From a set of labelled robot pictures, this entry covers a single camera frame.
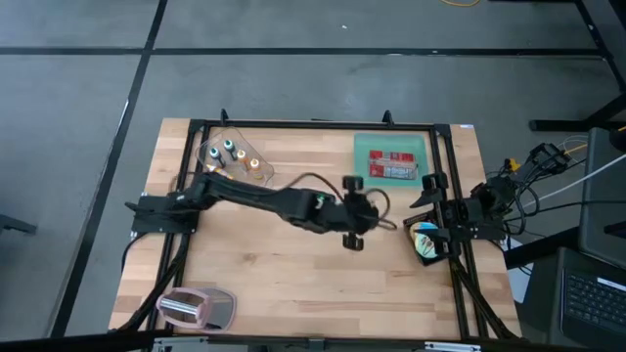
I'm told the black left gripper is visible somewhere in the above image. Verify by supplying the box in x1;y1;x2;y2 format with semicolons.
317;174;381;252

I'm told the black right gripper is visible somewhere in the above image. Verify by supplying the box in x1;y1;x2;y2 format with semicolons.
409;172;473;258

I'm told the orange toy donut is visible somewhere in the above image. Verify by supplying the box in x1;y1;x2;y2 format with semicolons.
414;234;439;259

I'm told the orange ink bottle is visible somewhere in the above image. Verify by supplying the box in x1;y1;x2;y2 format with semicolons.
207;163;235;181

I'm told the black mesh basket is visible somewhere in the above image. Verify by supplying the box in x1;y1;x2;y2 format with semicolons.
403;212;459;267

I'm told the teal plastic bin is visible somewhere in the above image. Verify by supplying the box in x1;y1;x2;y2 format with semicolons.
352;131;434;188

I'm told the clear plastic bin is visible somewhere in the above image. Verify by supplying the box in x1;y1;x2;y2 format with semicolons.
194;125;275;190

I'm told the black computer monitor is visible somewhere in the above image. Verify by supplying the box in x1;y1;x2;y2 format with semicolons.
579;127;626;270

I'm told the dark grey laptop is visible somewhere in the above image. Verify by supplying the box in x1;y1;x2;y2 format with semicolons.
520;246;626;351

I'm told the pink tape dispenser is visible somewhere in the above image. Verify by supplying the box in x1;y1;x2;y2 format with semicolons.
155;286;239;332

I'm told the black stand foot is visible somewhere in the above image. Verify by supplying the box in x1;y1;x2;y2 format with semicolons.
0;213;38;236

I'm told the white cable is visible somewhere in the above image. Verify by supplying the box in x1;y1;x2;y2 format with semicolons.
530;154;626;206

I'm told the black desk frame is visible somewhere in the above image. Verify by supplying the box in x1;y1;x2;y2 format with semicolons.
527;0;626;133

